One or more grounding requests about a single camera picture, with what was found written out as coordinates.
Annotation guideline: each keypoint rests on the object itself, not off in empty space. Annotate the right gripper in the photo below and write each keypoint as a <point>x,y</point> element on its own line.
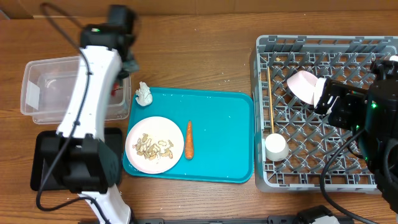
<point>325,97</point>

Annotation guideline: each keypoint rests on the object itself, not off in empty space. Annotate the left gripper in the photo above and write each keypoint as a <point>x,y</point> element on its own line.
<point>133,67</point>

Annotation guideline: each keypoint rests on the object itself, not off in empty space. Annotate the red snack wrapper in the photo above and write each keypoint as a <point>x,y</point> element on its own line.
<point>116,87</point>

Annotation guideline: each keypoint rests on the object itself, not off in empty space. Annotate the white bowl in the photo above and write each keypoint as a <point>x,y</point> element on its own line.
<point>318,90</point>

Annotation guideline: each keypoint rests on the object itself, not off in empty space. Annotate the wooden chopstick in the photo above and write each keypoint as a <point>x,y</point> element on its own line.
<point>271,110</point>

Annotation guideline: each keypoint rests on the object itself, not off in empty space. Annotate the white cup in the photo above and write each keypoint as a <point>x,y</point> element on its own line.
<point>276,147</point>

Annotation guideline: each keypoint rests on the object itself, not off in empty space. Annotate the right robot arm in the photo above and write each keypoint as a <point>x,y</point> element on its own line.
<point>371,115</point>

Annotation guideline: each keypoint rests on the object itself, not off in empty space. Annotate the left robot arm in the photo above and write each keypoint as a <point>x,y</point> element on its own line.
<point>77,155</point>

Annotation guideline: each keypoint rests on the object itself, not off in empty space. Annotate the grey dishwasher rack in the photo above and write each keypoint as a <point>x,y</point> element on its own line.
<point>310,138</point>

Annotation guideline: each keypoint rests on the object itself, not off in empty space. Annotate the crumpled white tissue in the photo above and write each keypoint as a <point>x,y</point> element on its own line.
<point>143,95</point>

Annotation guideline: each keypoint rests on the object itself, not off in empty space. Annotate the white plate with peanuts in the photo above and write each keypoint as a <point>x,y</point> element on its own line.
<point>154,145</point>

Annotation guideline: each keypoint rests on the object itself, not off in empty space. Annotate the clear plastic bin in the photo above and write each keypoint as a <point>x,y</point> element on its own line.
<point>47,88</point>

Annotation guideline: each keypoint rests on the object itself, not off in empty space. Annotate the orange carrot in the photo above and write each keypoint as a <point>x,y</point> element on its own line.
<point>189,149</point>

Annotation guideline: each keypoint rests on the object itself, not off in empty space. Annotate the teal plastic tray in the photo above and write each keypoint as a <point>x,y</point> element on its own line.
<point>223,132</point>

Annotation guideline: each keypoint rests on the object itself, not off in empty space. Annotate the black plastic tray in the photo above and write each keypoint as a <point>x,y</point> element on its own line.
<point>113,139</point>

